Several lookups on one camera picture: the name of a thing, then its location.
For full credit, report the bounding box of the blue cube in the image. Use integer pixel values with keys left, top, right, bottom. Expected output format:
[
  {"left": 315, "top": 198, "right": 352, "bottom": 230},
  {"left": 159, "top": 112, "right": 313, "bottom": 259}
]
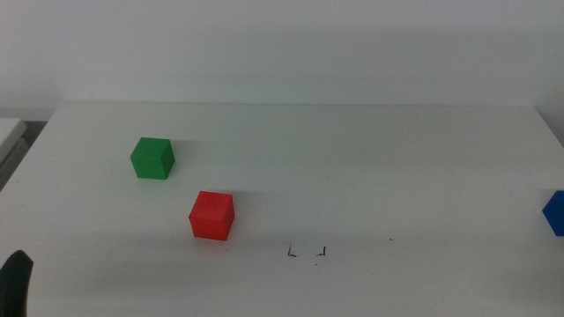
[{"left": 541, "top": 189, "right": 564, "bottom": 238}]

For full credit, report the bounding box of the red cube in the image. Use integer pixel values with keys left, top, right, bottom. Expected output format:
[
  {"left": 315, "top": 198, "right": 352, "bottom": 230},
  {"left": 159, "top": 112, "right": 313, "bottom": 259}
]
[{"left": 188, "top": 190, "right": 235, "bottom": 242}]

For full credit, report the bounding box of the green cube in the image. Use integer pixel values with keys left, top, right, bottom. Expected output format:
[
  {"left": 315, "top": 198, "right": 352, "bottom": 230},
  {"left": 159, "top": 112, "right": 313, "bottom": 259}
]
[{"left": 130, "top": 136, "right": 176, "bottom": 181}]

